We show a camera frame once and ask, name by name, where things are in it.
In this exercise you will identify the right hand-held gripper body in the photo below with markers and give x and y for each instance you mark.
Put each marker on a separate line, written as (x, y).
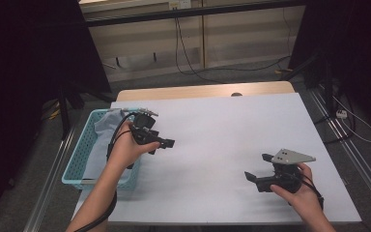
(290, 158)

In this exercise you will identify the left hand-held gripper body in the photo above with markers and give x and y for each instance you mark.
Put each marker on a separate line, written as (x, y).
(143, 124)

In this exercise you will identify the light blue knit garment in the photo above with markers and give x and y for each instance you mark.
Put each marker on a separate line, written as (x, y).
(101, 145)

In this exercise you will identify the teal plastic basket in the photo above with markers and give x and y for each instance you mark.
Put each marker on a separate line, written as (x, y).
(77, 154)

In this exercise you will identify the person's left hand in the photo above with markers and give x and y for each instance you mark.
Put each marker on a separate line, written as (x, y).
(124, 154)

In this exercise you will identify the person's right hand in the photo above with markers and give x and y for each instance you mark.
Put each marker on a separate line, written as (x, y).
(302, 203)

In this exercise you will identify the white table cover sheet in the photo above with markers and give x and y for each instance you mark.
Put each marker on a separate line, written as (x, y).
(206, 145)

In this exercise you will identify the wooden table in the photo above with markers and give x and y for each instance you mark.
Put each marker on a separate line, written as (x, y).
(190, 92)

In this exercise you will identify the white power strip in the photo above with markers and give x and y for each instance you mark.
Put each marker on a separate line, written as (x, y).
(341, 113)

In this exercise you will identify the small dark round knob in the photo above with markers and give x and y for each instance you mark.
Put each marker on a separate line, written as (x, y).
(236, 94)

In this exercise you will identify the black stand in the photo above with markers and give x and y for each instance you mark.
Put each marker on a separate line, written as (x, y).
(65, 119)
(328, 90)

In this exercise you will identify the yellow floor tape piece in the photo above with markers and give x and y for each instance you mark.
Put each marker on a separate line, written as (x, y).
(284, 70)
(54, 114)

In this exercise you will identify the black horizontal bar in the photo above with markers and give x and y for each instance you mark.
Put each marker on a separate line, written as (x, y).
(186, 13)

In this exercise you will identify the black curtain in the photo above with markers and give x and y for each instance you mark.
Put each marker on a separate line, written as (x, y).
(19, 64)
(360, 38)

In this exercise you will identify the metal floor rail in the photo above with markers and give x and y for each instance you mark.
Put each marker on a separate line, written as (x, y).
(360, 167)
(50, 183)

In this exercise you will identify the white wall socket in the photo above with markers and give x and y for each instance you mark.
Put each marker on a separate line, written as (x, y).
(180, 4)

